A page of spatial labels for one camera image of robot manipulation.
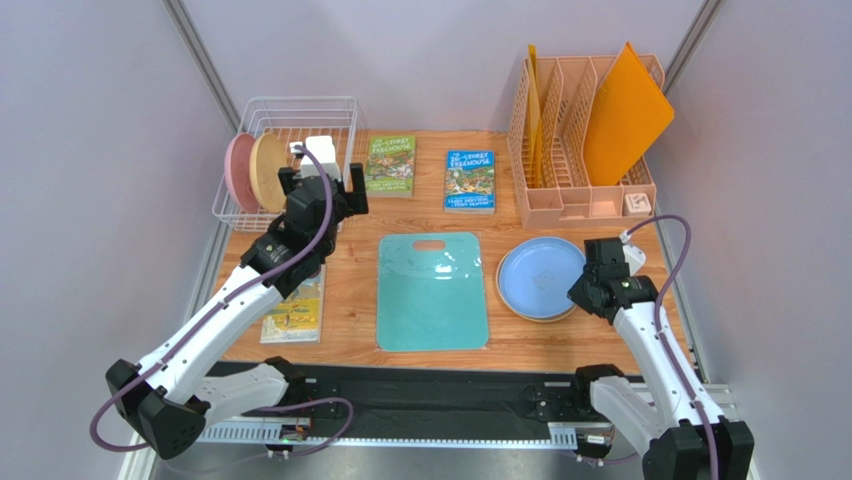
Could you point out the green 65-Storey Treehouse book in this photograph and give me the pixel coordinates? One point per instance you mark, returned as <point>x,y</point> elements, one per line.
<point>390,167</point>

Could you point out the yellow bear plate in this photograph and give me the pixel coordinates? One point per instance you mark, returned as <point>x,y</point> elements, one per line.
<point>550,319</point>

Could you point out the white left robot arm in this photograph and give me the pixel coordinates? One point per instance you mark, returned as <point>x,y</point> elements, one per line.
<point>169,397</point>

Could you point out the thin orange folder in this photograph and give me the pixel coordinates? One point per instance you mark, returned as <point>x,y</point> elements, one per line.
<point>534,112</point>

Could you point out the blue plate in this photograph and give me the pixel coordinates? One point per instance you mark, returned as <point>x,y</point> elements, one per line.
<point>538,273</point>

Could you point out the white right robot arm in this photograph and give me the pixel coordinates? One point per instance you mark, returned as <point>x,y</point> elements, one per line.
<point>681,432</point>

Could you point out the white wire dish rack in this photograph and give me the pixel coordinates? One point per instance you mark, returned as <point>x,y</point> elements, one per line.
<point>293,119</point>

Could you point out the Brideshead Revisited paperback book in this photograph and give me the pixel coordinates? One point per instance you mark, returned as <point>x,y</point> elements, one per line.
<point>297,319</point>

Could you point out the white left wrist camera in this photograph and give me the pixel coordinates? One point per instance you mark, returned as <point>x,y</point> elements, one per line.
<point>322,147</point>

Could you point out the black base mat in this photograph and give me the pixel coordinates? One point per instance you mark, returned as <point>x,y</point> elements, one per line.
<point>432,404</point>

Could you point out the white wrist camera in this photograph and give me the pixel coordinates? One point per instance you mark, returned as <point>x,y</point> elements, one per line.
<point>322,147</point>
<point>634,256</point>

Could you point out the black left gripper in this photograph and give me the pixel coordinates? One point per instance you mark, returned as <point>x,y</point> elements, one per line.
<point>354,202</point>

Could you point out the blue 26-Storey Treehouse book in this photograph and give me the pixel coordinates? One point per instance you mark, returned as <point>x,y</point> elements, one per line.
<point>470,182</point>

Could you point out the tan plate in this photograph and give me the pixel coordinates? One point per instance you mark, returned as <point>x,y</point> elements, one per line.
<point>267,157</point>

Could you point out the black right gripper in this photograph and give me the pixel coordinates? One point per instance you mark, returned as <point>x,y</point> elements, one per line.
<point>604,251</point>

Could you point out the teal cutting board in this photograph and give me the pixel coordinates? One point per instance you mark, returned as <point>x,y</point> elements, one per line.
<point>431,293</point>

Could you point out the aluminium frame rail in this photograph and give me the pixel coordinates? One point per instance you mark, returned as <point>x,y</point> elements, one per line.
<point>316,424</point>

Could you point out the pink plate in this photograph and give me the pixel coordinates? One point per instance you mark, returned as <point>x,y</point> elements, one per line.
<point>236,172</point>

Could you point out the pink plastic desk organizer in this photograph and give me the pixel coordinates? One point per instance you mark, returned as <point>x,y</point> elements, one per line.
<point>560,195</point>

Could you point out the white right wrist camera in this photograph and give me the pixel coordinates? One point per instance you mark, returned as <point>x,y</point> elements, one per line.
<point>634,256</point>

